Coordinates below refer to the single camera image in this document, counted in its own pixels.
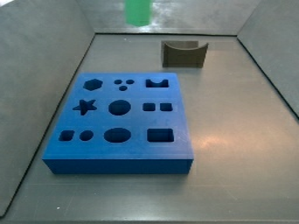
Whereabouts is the blue shape sorter block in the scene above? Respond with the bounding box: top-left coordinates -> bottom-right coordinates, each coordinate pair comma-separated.
42,73 -> 194,174

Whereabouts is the green hexagon object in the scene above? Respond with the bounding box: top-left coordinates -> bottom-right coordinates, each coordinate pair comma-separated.
126,0 -> 153,26

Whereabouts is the dark curved cradle block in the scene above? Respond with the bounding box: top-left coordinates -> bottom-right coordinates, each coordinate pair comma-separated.
162,40 -> 210,68

